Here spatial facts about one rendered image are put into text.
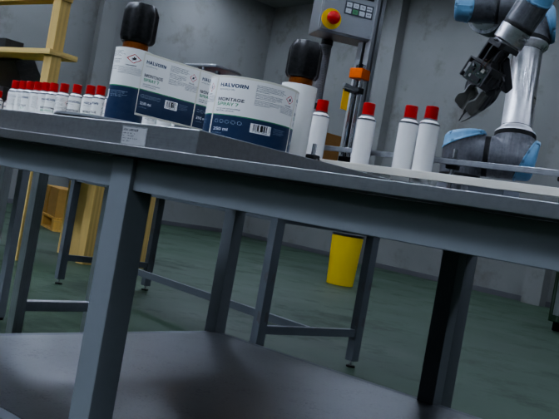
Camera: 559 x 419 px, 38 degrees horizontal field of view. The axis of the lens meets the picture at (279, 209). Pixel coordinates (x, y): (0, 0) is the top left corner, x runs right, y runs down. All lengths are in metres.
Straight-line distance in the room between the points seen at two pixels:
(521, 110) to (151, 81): 1.05
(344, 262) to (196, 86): 7.09
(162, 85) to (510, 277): 10.77
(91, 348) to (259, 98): 0.62
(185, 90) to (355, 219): 0.88
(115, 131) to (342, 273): 7.45
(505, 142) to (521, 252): 1.27
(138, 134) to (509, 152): 1.12
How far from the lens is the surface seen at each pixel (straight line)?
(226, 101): 1.73
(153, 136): 1.56
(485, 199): 1.05
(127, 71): 1.90
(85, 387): 1.60
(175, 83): 1.96
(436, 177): 2.01
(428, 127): 2.06
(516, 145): 2.32
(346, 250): 8.97
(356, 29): 2.40
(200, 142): 1.48
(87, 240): 6.83
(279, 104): 1.74
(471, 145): 2.31
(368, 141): 2.18
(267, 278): 3.73
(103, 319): 1.56
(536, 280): 12.01
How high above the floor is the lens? 0.77
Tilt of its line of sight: level
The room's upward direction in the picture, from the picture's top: 10 degrees clockwise
